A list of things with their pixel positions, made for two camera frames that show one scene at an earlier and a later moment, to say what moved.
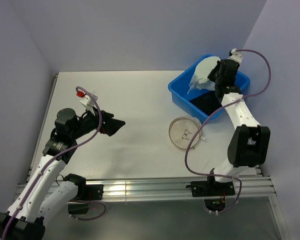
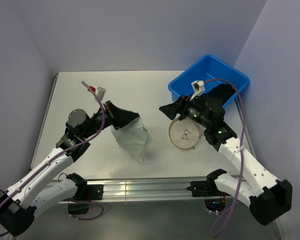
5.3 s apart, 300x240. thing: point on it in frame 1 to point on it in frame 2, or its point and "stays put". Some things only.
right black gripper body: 214,76 to 192,111
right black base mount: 206,188 stays put
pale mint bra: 202,70 to 134,138
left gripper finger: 105,115 to 122,116
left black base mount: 80,205 stays put
